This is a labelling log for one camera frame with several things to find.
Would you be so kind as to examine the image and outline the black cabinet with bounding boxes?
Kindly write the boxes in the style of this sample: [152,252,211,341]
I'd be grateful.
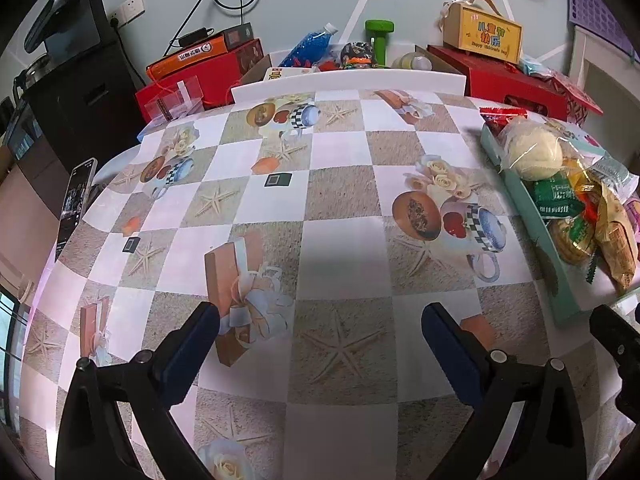
[6,40,144,171]

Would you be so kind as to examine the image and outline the colourful toy bag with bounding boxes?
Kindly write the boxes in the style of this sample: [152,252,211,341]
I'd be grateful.
[340,41,375,70]

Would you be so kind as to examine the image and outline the dark green snack packet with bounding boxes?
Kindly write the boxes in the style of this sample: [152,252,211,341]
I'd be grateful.
[529,172,585,220]

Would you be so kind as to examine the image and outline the light green striped snack packet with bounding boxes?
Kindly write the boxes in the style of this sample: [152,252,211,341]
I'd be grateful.
[588,153,639,204]

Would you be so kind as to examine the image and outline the white shelf unit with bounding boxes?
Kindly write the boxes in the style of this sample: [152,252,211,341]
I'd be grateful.
[568,26,639,160]

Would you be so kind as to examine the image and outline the purple perforated basket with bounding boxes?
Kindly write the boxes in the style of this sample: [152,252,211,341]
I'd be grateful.
[568,0,639,62]

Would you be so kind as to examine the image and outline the green dumbbell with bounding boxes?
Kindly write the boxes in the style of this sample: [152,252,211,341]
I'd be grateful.
[364,18,395,66]

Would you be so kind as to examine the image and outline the orange box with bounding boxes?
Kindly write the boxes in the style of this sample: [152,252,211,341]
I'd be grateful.
[146,23,254,80]

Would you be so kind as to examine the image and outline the patterned red box lid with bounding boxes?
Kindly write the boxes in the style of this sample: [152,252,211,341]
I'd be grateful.
[544,70,604,127]

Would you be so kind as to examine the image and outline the white long tray box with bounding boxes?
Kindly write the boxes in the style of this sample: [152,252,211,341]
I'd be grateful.
[231,68,466,104]

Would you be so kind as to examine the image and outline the yellow transparent snack packet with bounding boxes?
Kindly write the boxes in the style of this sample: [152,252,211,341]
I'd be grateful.
[563,157,602,226]

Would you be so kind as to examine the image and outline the light blue tissue pack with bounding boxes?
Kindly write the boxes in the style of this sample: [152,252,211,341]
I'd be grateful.
[518,54,553,79]

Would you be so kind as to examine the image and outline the red box left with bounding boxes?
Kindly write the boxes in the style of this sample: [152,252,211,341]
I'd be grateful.
[148,38,265,108]

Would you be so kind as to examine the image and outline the black power adapter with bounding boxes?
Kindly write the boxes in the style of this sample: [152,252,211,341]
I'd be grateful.
[178,27,215,49]

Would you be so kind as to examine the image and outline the clear tape roll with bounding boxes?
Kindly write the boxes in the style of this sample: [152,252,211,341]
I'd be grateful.
[393,52,433,72]

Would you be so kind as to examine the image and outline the wall socket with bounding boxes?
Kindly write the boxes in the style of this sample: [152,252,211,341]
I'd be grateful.
[107,0,145,27]

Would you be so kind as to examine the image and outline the large red gift box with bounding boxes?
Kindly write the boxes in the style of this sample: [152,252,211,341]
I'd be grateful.
[427,44,567,120]

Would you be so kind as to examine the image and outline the smartphone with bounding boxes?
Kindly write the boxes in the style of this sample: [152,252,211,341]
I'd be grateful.
[54,157,98,259]

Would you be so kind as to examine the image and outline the pink purple bread packet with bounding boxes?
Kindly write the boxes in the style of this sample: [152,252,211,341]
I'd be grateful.
[624,196,640,235]

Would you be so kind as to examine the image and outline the blue beads bottle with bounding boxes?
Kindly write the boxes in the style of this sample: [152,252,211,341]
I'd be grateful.
[279,23,337,68]

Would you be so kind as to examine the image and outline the clear plastic box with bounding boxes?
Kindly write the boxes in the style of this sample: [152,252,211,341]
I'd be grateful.
[136,76,204,124]

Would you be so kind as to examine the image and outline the black monitor stand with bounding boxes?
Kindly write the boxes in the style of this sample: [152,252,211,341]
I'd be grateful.
[24,0,115,64]

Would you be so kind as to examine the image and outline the round bun clear wrapper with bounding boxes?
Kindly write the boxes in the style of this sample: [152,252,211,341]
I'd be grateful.
[497,116,576,182]

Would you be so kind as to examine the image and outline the beige cake packet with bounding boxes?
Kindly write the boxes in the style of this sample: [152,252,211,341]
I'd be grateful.
[594,184,638,292]

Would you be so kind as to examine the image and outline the playing card box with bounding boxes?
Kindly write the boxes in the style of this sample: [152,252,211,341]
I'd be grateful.
[264,67,316,81]

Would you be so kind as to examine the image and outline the green mooncake packet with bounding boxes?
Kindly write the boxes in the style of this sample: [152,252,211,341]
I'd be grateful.
[547,216,599,285]

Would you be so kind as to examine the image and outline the red candy-shaped snack packet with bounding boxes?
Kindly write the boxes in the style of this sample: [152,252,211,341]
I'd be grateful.
[478,106,528,136]

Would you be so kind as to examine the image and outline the teal white tray box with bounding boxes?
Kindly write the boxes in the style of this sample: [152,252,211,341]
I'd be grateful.
[480,126,639,324]

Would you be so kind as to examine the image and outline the yellow gift box with handle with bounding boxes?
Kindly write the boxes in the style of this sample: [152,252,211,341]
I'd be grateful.
[438,0,523,64]

